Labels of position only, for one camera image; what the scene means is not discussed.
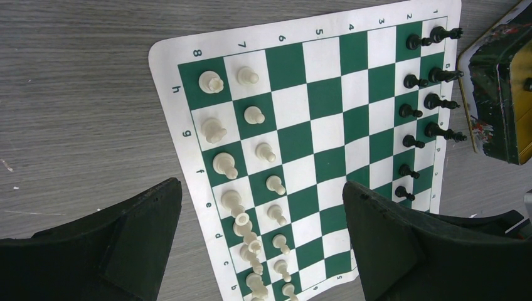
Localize black chess king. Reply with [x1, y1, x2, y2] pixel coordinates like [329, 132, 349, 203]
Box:
[425, 122, 467, 142]

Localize black chess knight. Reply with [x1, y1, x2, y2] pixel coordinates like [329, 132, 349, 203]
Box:
[428, 67, 464, 83]

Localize black chess pawn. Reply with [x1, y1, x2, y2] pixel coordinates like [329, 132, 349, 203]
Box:
[395, 186, 415, 201]
[406, 34, 432, 50]
[398, 164, 420, 179]
[403, 74, 429, 88]
[399, 103, 423, 118]
[402, 135, 425, 149]

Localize black chess rook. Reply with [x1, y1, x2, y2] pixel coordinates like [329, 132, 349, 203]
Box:
[430, 26, 464, 43]

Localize green white chess mat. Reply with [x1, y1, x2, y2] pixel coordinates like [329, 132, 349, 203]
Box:
[149, 1, 462, 300]

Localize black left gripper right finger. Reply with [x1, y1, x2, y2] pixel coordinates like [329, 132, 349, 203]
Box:
[343, 181, 531, 300]

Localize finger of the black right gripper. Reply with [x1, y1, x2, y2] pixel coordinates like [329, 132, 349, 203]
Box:
[427, 210, 531, 240]

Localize white chess knight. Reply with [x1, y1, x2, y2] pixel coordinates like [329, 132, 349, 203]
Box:
[201, 118, 227, 144]

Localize white chess rook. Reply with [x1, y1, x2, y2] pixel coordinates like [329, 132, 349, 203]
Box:
[198, 70, 224, 94]

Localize black chess bishop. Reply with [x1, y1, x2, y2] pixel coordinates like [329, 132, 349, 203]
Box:
[423, 93, 460, 110]

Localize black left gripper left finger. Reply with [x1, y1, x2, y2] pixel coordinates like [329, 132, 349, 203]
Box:
[1, 177, 183, 300]

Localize white chess bishop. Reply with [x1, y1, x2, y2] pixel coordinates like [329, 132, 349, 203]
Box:
[213, 152, 238, 180]

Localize gold metal tin tray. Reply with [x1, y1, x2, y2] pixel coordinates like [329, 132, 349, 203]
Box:
[458, 1, 531, 165]

